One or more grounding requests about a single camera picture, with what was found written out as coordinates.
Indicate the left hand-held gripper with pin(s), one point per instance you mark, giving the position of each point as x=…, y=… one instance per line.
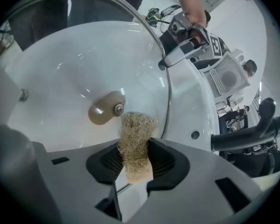
x=177, y=27

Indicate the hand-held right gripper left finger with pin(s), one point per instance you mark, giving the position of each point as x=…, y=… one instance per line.
x=67, y=171

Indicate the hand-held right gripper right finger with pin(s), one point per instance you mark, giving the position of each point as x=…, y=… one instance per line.
x=200, y=171

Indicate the beige fibrous loofah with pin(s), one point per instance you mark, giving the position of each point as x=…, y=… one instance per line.
x=135, y=143

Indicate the round glass lid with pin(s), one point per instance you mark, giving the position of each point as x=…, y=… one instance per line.
x=60, y=66

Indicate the person's left hand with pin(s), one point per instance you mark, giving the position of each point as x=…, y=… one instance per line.
x=198, y=22

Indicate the large white ceramic sink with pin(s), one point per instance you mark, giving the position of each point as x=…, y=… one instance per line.
x=189, y=101

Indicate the tall black sink faucet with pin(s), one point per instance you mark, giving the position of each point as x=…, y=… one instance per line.
x=235, y=139

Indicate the white mesh office chair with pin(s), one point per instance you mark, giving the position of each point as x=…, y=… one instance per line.
x=228, y=76

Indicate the person's black shirt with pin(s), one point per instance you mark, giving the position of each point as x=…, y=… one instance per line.
x=102, y=3

